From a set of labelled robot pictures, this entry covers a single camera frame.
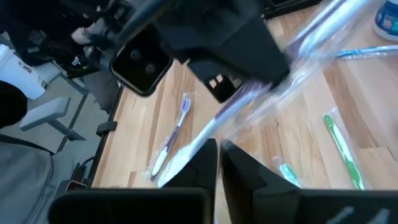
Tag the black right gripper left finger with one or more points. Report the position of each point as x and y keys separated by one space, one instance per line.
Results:
x=202 y=174

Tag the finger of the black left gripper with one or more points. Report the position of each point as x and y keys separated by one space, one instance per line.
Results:
x=264 y=56
x=217 y=67

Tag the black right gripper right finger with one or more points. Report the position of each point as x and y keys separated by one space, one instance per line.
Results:
x=248 y=189

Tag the white purple toothbrush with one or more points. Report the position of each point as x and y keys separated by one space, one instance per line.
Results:
x=205 y=133

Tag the green toothbrush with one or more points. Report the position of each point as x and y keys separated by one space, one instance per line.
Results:
x=342 y=149
x=289 y=174

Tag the blue toothbrush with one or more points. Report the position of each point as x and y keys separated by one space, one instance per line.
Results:
x=367 y=51

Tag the purple toothbrush in clear wrapper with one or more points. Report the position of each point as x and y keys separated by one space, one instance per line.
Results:
x=174 y=137

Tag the black table clamp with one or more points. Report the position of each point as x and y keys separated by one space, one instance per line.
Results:
x=106 y=128

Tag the person's hand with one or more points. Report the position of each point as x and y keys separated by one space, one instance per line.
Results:
x=84 y=35

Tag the white wipes canister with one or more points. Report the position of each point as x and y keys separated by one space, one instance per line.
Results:
x=387 y=21

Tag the grey metal stand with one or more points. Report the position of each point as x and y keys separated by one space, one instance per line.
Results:
x=46 y=112

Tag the person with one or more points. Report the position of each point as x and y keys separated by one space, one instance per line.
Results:
x=25 y=177

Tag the white bin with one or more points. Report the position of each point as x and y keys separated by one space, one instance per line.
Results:
x=18 y=74

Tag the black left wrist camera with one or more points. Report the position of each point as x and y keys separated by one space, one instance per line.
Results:
x=141 y=62

